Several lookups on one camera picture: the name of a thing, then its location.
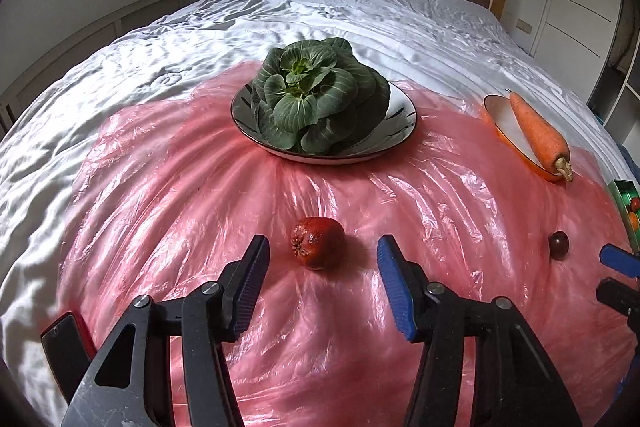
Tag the dark red wrinkled fruit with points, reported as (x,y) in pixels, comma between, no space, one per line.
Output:
(318,243)

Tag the green metal tray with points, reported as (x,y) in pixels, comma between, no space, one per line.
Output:
(626,198)

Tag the small red apple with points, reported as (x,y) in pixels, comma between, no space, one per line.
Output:
(634,204)

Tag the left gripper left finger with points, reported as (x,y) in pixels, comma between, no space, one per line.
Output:
(242,282)

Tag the dark plum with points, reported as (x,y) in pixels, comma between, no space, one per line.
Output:
(559,245)

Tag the carrot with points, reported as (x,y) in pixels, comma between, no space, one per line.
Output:
(548,145)

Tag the white wardrobe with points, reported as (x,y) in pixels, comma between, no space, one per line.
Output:
(589,48)

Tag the pink plastic sheet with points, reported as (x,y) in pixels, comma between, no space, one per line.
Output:
(171,191)

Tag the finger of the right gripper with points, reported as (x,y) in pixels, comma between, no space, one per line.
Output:
(620,261)
(618,296)

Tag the orange mandarin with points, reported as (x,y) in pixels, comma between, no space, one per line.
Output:
(634,220)

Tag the white bed sheet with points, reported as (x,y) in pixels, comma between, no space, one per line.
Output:
(449,46)

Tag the black smartphone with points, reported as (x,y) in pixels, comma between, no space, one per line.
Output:
(69,350)

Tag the beige wall socket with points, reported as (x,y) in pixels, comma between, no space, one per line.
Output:
(523,26)

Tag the patterned white plate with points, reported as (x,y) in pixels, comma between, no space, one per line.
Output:
(395,129)

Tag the green bok choy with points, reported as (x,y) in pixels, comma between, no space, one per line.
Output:
(314,97)

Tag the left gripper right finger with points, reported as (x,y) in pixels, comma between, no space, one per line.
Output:
(404,282)

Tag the orange rimmed white plate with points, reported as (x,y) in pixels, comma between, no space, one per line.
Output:
(499,111)

